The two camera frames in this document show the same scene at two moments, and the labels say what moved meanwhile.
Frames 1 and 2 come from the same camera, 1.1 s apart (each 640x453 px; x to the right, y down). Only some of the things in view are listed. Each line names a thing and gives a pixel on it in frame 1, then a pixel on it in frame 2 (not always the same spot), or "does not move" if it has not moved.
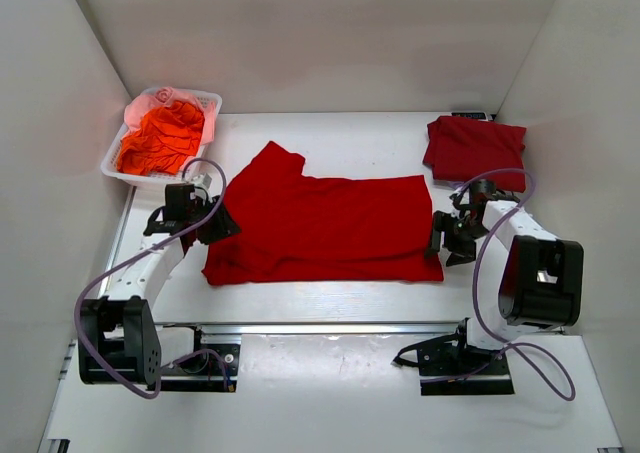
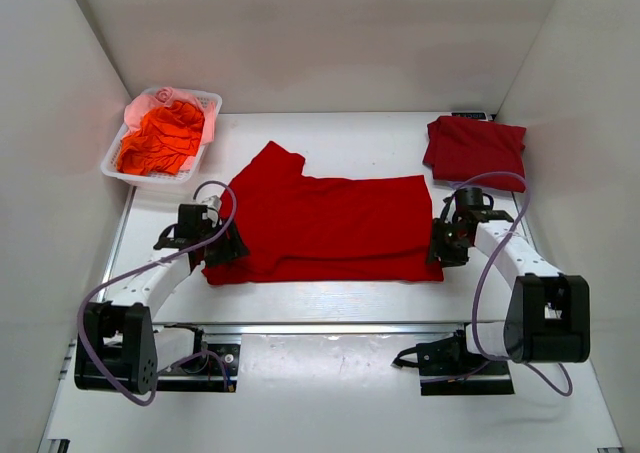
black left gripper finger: [223, 225] → [234, 247]
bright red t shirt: [299, 229] does not move
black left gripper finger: [207, 234] → [215, 254]
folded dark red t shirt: [462, 147] does not move
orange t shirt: [166, 139] does not move
